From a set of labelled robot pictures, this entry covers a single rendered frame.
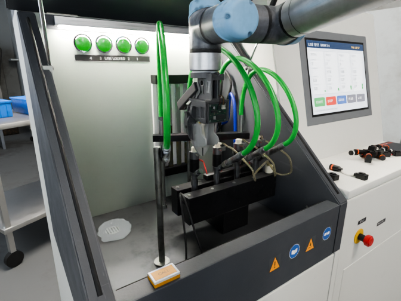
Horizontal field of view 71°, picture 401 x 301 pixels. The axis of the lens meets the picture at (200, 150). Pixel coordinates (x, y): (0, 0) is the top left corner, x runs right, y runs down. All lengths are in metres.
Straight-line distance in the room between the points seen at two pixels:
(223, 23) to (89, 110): 0.53
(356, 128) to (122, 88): 0.98
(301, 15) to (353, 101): 0.82
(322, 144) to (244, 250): 0.66
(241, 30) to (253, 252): 0.45
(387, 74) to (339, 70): 1.41
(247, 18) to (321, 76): 0.66
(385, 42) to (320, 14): 2.20
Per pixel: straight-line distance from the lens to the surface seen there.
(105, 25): 0.92
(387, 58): 2.72
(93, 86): 0.93
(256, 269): 0.68
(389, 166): 1.18
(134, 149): 1.00
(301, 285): 0.88
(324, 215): 0.82
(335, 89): 1.25
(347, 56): 1.36
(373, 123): 1.51
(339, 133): 1.27
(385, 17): 2.81
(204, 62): 0.66
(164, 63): 0.57
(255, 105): 0.67
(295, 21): 0.60
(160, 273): 0.54
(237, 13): 0.56
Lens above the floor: 1.31
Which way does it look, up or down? 16 degrees down
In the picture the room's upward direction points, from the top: straight up
